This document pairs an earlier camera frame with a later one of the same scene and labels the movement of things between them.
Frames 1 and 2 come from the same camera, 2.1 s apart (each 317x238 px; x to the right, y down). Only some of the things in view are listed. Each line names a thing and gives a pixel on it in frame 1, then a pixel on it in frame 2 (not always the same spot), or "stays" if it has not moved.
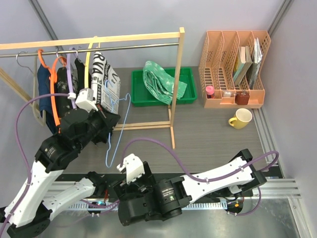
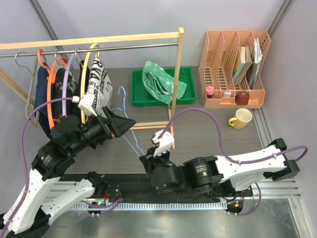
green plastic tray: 141,97 stays
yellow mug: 241,117 stays
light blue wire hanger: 124,126 to 123,106
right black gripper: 121,187 to 149,161
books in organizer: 244,65 stays
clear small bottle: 228,93 stays
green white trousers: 161,84 stays
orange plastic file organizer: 232,61 stays
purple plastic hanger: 70,76 to 64,86
